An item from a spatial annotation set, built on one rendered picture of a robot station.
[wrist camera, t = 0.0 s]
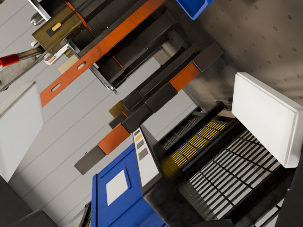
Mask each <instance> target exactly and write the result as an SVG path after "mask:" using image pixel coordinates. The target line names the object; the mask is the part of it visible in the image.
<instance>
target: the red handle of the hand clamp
mask: <svg viewBox="0 0 303 227"><path fill-rule="evenodd" d="M45 51H46V50H45V49H44V48H43V47H42V46H40V47H38V48H35V49H31V50H27V51H24V52H21V53H17V54H10V55H7V56H4V57H0V68H3V67H6V66H9V65H12V64H15V63H18V62H19V61H21V60H25V59H28V58H31V57H34V56H37V55H40V54H43V53H44V52H45Z"/></svg>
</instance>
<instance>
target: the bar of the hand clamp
mask: <svg viewBox="0 0 303 227"><path fill-rule="evenodd" d="M40 46H41V45H40V44H39V43H37V44H36V45H35V46H33V47H32V48H31V49H35V48H38V47H40ZM31 49H30V50H31ZM47 53H48V52H47V51H45V52H44V53H43V54H41V55H40V56H39V57H36V56H34V57H31V58H28V59H25V60H21V61H19V62H18V63H15V64H12V65H9V66H7V67H6V68H4V69H3V70H2V71H1V72H0V92H2V91H5V90H7V89H8V88H9V86H10V85H11V84H13V83H14V82H15V81H16V80H18V79H19V78H20V77H21V76H23V75H24V74H25V73H27V72H28V71H29V70H30V69H32V68H33V67H34V66H36V65H37V64H38V63H40V62H41V61H42V60H43V57H44V56H45V55H46V54H47Z"/></svg>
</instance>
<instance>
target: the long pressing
mask: <svg viewBox="0 0 303 227"><path fill-rule="evenodd" d="M29 1H30V3H31V4H32V5H33V6H34V7H35V8H36V9H37V11H38V12H39V13H40V14H41V15H42V16H43V17H44V19H45V20H46V21H48V20H49V19H50V18H51V16H49V14H48V13H47V12H46V11H45V10H44V9H43V8H42V6H41V5H40V4H39V2H38V1H37V0H29ZM68 46H69V47H70V48H71V49H72V50H73V51H74V52H75V53H77V54H78V53H79V52H80V50H79V48H78V47H77V46H76V45H75V44H74V43H73V42H72V40H71V41H70V42H69V43H68ZM89 69H90V70H91V71H92V73H93V74H94V75H95V76H96V77H97V78H98V79H99V81H100V82H101V83H102V84H103V85H104V86H105V87H106V88H107V89H108V90H110V91H113V92H115V93H116V92H117V91H116V89H115V88H114V87H113V86H112V85H111V84H110V83H109V82H108V81H107V80H106V79H105V78H104V77H103V76H102V75H101V73H100V72H99V71H98V70H97V68H96V67H95V66H94V65H92V66H90V67H89Z"/></svg>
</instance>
